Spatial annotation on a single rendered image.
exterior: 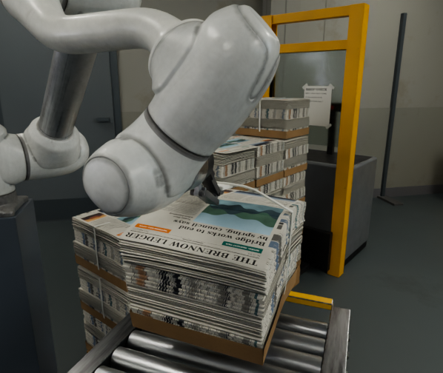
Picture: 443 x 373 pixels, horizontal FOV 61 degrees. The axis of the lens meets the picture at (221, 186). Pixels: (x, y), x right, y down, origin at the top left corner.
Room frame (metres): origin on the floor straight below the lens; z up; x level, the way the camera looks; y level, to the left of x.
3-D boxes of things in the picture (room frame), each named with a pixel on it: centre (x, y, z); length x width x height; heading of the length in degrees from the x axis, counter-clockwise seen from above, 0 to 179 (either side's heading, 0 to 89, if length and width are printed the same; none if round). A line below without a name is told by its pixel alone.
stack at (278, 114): (2.40, -0.32, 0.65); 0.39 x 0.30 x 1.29; 50
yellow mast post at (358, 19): (2.52, -0.86, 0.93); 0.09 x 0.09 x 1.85; 50
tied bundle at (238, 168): (1.95, 0.06, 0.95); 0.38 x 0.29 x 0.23; 51
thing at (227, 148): (1.93, 0.04, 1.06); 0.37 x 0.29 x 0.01; 51
